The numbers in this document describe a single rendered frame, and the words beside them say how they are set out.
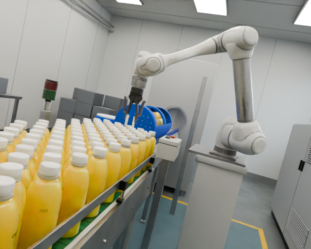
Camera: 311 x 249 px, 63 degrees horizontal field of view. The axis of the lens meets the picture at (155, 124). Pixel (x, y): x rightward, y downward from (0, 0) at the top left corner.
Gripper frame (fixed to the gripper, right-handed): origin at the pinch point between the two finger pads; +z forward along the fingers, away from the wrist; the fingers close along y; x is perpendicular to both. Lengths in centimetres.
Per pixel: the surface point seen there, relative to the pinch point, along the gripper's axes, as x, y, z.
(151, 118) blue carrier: -17.4, -8.8, -3.5
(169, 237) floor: -102, -36, 113
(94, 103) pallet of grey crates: -342, 182, 15
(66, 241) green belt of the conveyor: 91, -17, 23
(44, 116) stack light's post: 28.1, 37.0, 5.7
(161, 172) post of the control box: 10.2, -26.4, 21.9
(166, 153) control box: 18.3, -27.5, 9.5
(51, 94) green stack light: 28.1, 35.3, -6.5
